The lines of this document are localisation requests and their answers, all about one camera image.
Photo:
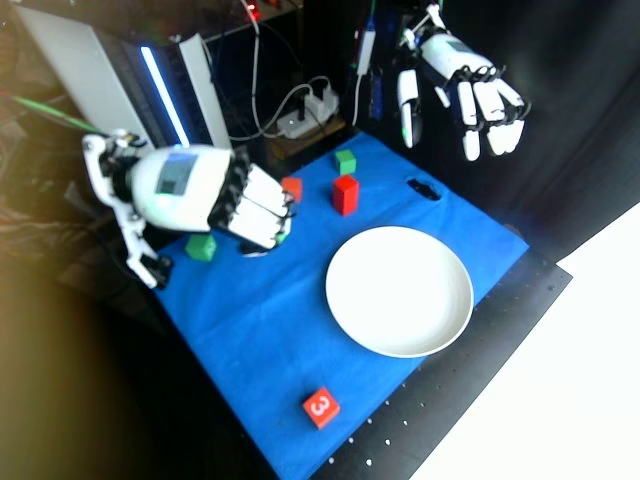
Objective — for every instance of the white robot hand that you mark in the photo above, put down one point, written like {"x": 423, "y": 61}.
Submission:
{"x": 450, "y": 55}
{"x": 175, "y": 195}

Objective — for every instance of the tall red block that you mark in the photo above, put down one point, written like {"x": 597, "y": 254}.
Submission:
{"x": 346, "y": 197}

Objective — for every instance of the white round plate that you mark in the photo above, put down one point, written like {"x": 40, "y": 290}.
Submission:
{"x": 400, "y": 295}

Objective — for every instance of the small green cube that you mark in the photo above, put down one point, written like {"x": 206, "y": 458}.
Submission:
{"x": 201, "y": 247}
{"x": 345, "y": 162}

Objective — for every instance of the white adapter with blue plug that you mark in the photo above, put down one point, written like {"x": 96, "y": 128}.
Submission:
{"x": 367, "y": 45}

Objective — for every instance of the small orange-red cube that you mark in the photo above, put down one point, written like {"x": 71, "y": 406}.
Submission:
{"x": 293, "y": 189}

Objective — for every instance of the black curtain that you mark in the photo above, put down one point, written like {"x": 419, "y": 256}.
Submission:
{"x": 575, "y": 100}

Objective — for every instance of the small black object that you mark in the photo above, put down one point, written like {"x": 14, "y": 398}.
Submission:
{"x": 424, "y": 189}

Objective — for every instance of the white computer case blue light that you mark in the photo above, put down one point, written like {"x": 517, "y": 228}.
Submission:
{"x": 100, "y": 75}

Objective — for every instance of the white power strip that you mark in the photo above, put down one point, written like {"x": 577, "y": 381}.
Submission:
{"x": 312, "y": 112}

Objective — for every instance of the blue cloth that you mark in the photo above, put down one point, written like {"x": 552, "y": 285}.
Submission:
{"x": 260, "y": 340}

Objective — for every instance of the red cube with number three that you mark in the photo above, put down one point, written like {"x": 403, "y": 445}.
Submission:
{"x": 321, "y": 407}

